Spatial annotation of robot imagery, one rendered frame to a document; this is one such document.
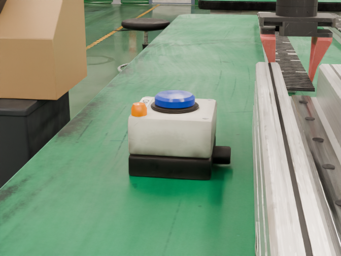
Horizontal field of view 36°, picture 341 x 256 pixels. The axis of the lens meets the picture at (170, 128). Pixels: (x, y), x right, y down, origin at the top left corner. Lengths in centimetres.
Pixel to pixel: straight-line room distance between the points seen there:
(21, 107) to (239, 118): 30
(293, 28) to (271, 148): 42
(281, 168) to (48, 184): 26
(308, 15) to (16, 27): 41
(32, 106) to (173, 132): 34
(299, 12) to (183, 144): 33
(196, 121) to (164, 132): 3
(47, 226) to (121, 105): 35
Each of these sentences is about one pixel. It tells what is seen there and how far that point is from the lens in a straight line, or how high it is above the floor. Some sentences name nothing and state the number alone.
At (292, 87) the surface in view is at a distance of 72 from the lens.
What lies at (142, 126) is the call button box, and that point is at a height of 83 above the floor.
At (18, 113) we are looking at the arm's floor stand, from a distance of 77.
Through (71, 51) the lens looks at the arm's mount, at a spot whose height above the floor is 84.
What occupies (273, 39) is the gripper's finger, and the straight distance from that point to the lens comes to 75.
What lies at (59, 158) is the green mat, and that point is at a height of 78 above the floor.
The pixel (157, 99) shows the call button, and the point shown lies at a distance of 51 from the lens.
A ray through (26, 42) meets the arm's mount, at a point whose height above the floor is 86.
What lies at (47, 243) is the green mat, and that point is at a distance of 41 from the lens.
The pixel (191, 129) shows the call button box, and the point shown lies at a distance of 48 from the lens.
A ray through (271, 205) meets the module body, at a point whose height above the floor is 86.
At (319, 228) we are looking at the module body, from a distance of 25.
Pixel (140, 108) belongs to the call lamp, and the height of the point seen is 85.
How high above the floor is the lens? 98
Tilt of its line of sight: 18 degrees down
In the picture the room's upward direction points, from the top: straight up
